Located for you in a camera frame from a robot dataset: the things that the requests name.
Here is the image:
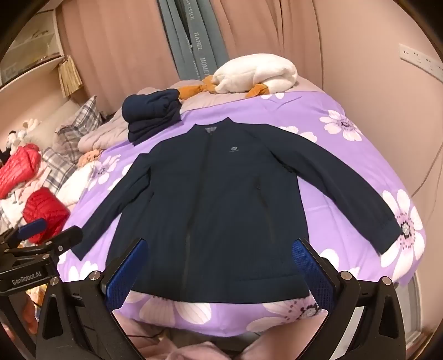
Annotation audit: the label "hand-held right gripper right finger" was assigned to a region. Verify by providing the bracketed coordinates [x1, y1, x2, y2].
[292, 237, 407, 360]

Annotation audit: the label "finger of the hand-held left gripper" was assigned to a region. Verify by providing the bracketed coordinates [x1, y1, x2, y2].
[0, 225, 84, 269]
[0, 218, 48, 250]

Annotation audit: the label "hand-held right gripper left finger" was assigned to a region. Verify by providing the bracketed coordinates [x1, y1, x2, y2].
[35, 237, 149, 360]

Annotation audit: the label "navy zip jacket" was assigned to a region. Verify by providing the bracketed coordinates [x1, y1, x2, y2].
[71, 117, 409, 305]

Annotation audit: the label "folded navy clothes stack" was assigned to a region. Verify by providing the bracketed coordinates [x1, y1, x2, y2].
[121, 88, 182, 146]

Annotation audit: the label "red puffer jacket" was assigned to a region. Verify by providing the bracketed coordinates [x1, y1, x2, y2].
[0, 143, 43, 200]
[22, 189, 72, 245]

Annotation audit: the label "white fleece cloth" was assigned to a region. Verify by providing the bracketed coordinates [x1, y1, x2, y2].
[55, 162, 102, 209]

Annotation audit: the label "plaid pillow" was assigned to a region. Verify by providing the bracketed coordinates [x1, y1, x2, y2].
[42, 147, 82, 196]
[55, 95, 103, 163]

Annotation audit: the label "peach cloth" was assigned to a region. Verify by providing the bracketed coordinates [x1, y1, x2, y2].
[78, 148, 104, 169]

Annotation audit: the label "small plush toys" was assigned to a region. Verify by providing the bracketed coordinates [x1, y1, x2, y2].
[6, 119, 41, 153]

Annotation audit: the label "beige quilt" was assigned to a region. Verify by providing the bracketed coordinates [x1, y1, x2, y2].
[78, 74, 326, 153]

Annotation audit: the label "pink cloth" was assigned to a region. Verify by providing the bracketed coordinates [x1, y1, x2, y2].
[112, 305, 347, 360]

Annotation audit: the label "purple floral bedsheet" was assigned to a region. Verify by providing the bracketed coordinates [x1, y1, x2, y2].
[57, 86, 428, 338]

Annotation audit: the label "straw hanging ornament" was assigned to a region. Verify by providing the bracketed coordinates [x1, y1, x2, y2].
[57, 55, 84, 99]

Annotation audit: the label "pink curtain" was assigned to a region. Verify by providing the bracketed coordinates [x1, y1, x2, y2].
[57, 0, 328, 118]

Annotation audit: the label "white goose plush toy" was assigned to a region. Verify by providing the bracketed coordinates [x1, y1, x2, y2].
[178, 53, 299, 101]

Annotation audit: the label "grey-green curtain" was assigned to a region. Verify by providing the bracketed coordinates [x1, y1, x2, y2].
[157, 0, 229, 81]

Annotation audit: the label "white wall shelf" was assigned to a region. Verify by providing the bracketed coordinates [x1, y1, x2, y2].
[0, 7, 67, 92]

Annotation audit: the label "white wall socket strip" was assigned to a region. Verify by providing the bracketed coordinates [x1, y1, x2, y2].
[398, 43, 443, 83]

